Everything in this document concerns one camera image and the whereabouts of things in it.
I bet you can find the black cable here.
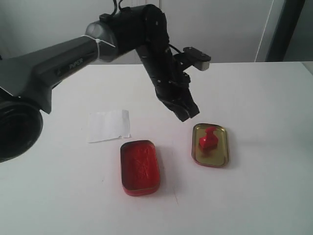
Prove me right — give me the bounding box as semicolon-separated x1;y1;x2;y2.
111;0;130;15

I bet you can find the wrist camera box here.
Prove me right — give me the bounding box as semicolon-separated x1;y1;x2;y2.
183;47;211;71

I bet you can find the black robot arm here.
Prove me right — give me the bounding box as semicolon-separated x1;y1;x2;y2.
0;4;199;162

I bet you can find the gold tin lid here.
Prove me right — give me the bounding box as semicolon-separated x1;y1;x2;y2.
191;123;229;168

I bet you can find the white zip tie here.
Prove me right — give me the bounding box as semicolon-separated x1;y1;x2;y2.
81;35;116;59

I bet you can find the red ink pad tin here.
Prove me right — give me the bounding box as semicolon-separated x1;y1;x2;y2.
120;140;161;196

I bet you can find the white paper sheet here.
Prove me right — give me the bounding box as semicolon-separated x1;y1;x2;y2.
87;110;131;143

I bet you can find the red stamp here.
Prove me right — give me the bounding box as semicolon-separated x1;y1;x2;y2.
199;127;219;150

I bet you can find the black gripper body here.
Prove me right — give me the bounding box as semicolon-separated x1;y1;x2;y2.
155;82;193;110

